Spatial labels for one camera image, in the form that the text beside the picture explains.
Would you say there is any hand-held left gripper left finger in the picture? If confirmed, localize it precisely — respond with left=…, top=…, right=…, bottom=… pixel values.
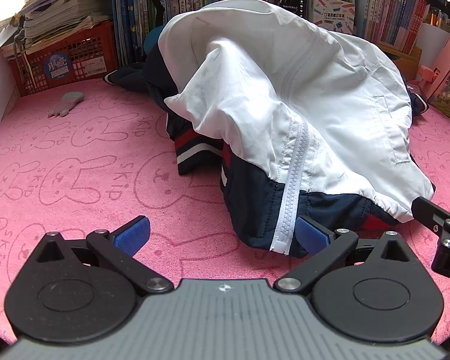
left=30, top=215, right=173, bottom=295

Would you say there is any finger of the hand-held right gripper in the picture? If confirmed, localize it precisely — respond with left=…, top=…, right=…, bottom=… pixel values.
left=412, top=196, right=450, bottom=235

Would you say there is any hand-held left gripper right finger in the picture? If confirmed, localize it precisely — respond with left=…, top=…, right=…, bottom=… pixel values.
left=274, top=215, right=421, bottom=294

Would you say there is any navy and white jacket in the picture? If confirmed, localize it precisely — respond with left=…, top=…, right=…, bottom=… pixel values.
left=104, top=1, right=436, bottom=259

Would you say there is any small grey glove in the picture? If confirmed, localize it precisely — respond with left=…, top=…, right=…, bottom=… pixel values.
left=47, top=92, right=86, bottom=118

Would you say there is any wooden drawer organizer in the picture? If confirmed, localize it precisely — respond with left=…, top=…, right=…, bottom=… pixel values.
left=375, top=43, right=423, bottom=70

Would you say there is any curved white paper sheet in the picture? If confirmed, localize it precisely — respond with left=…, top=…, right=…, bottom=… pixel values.
left=415, top=22, right=450, bottom=69

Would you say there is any red plastic crate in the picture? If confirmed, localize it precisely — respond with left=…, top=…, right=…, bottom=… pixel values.
left=8, top=20, right=120, bottom=97

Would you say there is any blue plush ball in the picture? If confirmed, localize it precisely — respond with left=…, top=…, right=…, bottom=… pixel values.
left=142, top=25, right=166, bottom=55

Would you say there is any white label printer box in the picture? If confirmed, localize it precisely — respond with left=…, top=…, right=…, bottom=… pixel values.
left=307, top=0, right=356, bottom=35

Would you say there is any stack of papers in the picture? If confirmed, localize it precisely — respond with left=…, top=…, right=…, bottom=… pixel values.
left=13, top=0, right=115, bottom=51

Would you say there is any black hanging strap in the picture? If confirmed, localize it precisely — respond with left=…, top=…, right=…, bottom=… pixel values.
left=150, top=0, right=173, bottom=38

